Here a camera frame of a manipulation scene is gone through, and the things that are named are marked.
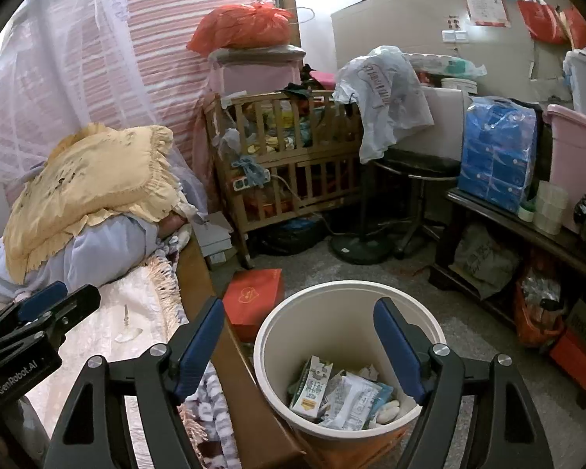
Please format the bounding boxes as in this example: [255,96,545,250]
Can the wall poster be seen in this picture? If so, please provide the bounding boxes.
[460,0,511,27]

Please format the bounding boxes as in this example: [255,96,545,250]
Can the black fan base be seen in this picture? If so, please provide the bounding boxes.
[329,229,396,265]

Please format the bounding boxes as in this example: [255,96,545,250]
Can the blue tissue pack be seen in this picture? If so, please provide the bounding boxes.
[458,97,543,213]

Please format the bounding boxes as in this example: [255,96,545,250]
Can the magenta cloth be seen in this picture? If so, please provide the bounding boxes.
[310,69,340,90]

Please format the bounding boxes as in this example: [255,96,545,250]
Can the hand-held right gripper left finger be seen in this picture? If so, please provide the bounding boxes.
[51,297,225,469]

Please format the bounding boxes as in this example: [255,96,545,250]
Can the wooden bed frame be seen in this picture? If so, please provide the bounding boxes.
[176,227,306,469]

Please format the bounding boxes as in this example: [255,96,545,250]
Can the white green tissue pack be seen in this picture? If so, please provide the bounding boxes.
[410,54,486,79]

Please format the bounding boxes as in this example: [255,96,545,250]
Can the black stool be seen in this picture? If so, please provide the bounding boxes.
[368,149,462,260]

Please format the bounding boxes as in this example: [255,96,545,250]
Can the yellow frilled pillow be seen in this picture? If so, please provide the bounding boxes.
[4,124,189,284]

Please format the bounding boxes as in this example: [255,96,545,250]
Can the orange bag with bottles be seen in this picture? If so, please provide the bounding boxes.
[513,254,567,350]

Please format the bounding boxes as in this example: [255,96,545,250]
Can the wooden crib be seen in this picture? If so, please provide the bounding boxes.
[204,89,367,267]

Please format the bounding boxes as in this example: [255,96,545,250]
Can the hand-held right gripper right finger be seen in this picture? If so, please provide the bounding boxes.
[372,297,555,469]

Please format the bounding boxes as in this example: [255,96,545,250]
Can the red paper bag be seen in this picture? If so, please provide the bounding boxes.
[564,7,586,50]
[516,0,570,45]

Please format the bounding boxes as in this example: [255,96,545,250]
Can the pink striped curtain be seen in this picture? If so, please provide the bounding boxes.
[105,0,294,177]

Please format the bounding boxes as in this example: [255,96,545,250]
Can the white power strip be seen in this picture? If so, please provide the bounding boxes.
[232,176,274,191]

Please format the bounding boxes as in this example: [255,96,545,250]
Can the orange plastic bag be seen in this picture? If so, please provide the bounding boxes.
[186,2,296,57]

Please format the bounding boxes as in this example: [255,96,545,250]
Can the orange box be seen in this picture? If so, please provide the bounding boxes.
[549,329,586,392]

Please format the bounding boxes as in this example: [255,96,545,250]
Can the white panel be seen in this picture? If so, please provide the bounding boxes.
[395,85,470,157]

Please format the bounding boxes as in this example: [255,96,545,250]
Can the white mosquito net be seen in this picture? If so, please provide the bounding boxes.
[0,0,211,235]

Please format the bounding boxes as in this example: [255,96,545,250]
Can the pink plastic tub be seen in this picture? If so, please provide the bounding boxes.
[542,104,586,235]

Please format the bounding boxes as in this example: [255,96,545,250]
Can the grey green bag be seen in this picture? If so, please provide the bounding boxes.
[453,225,521,299]

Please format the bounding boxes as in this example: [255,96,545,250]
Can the dark blue bag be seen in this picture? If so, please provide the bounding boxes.
[259,217,328,255]

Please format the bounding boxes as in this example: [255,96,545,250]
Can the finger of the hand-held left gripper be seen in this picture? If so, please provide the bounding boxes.
[0,284,102,353]
[0,281,70,340]

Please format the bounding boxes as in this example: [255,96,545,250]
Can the lilac blanket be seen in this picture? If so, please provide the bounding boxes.
[0,166,177,313]

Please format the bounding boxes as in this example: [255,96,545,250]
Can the red gift box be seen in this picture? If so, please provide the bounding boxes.
[222,268,285,343]

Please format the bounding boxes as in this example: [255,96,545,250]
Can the pink storage box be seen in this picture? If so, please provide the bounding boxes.
[209,45,307,103]

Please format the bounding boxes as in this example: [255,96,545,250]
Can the stack of white cups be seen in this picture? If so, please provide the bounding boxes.
[533,181,570,235]

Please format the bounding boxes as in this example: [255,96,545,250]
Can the cream plastic bucket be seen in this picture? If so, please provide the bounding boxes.
[253,279,450,469]

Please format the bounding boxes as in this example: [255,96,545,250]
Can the pink pillow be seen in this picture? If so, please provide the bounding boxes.
[155,212,191,241]

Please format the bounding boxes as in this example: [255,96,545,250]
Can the pink fringed bedspread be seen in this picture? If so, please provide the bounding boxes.
[10,256,189,469]

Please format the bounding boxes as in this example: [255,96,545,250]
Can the teal cloth tie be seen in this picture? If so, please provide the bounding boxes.
[232,154,272,186]

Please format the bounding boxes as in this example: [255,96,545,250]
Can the white shoebox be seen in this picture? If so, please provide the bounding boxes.
[195,211,238,267]

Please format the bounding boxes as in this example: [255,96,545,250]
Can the dark wooden bench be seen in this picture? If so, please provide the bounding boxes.
[430,188,586,408]

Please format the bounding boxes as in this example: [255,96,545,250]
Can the white plastic bag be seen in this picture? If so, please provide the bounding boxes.
[332,45,435,164]

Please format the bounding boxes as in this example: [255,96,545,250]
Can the green white carton box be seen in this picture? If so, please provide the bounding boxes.
[288,356,334,421]

